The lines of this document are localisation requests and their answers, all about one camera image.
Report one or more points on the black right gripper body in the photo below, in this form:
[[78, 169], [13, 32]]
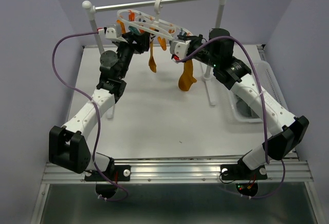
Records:
[[205, 57]]

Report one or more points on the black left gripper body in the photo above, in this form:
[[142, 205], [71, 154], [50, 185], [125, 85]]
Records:
[[125, 51]]

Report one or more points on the orange brown sock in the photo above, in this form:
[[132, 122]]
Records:
[[151, 63]]

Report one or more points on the white clip hanger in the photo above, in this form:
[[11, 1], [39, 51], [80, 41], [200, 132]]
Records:
[[152, 24]]

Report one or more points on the grey sock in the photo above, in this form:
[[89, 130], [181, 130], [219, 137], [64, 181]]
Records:
[[245, 110]]

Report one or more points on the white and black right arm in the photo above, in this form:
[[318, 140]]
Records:
[[233, 67]]

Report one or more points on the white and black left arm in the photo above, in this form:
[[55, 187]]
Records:
[[67, 143]]

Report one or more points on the orange clothes peg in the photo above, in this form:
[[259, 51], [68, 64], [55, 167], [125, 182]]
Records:
[[122, 26]]

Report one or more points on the teal clothes peg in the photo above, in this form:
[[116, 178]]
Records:
[[134, 30]]

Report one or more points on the yellow clothes peg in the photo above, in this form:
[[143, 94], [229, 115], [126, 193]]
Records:
[[162, 43]]

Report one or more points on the white clothes rack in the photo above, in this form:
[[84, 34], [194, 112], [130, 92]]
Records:
[[126, 29]]

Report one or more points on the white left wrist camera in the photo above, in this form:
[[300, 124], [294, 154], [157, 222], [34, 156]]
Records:
[[112, 33]]

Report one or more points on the aluminium mounting rail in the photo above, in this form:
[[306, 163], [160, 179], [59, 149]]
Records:
[[185, 171]]

